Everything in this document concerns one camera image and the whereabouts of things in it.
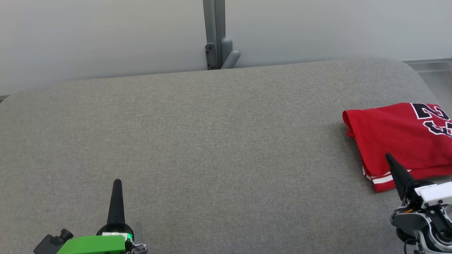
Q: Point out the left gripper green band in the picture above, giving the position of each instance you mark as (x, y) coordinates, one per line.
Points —
(91, 245)

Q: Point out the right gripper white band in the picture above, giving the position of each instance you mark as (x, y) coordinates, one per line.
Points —
(434, 194)

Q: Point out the red jersey with white sleeves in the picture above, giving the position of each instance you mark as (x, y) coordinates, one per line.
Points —
(395, 137)

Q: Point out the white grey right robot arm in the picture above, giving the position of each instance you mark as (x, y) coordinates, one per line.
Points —
(423, 229)

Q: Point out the grey fabric sofa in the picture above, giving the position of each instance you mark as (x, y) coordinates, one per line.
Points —
(212, 141)

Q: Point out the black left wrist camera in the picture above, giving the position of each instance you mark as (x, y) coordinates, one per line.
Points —
(49, 243)

